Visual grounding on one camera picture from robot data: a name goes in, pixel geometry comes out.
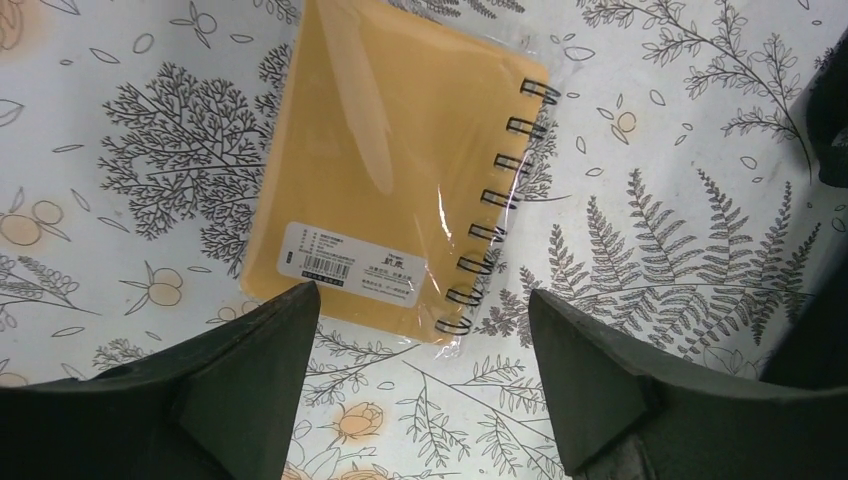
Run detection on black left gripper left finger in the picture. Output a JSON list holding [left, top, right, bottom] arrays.
[[1, 282, 321, 479]]

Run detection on floral table mat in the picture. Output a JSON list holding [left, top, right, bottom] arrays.
[[1, 1, 847, 479]]

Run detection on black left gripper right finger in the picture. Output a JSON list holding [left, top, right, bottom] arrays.
[[528, 289, 847, 479]]

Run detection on orange spiral notebook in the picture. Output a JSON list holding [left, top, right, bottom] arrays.
[[240, 1, 560, 345]]

